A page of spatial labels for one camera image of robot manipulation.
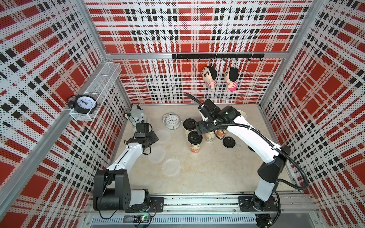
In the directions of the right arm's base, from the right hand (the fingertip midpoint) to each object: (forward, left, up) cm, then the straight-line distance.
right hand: (206, 127), depth 76 cm
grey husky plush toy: (+13, +43, -5) cm, 45 cm away
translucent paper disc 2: (-4, +32, -27) cm, 42 cm away
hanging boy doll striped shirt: (+35, -4, +9) cm, 37 cm away
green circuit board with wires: (-39, +32, -23) cm, 56 cm away
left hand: (+3, +31, -15) cm, 34 cm away
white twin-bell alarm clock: (+21, +23, -21) cm, 38 cm away
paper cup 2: (-5, +6, -15) cm, 17 cm away
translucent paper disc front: (-12, +21, -25) cm, 35 cm away
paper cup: (+4, +11, -10) cm, 15 cm away
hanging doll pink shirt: (+36, -19, +6) cm, 42 cm away
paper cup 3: (+17, -26, -9) cm, 33 cm away
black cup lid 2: (-3, +7, -7) cm, 10 cm away
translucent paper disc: (+7, +27, -20) cm, 34 cm away
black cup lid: (+7, +9, -7) cm, 13 cm away
